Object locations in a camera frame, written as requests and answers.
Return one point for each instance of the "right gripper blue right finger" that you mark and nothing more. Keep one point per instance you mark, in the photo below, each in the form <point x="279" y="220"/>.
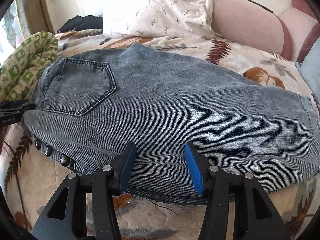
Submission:
<point x="198" y="165"/>

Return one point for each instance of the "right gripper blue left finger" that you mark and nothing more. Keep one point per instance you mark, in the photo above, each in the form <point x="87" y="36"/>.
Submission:
<point x="122" y="168"/>

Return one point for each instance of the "grey denim pants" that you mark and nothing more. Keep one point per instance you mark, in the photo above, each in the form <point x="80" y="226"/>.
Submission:
<point x="90" y="105"/>

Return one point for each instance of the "green patterned folded blanket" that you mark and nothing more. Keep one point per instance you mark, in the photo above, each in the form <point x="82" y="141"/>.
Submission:
<point x="21" y="70"/>

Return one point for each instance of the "leaf print bed sheet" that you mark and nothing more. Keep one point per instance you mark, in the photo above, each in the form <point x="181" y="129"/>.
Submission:
<point x="44" y="199"/>

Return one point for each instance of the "black garment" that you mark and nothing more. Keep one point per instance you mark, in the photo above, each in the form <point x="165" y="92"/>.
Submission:
<point x="79" y="23"/>

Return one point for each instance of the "light blue quilted pillow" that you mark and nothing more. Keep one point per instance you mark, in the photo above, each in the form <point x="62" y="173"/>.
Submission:
<point x="310" y="69"/>

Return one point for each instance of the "pink cylindrical bolster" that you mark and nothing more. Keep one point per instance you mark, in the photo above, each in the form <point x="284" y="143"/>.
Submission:
<point x="246" y="23"/>

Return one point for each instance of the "white leaf print pillow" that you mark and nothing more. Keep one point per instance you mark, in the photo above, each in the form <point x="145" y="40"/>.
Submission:
<point x="158" y="18"/>

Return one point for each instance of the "pink padded headboard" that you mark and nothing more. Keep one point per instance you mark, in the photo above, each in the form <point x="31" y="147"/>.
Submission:
<point x="301" y="30"/>

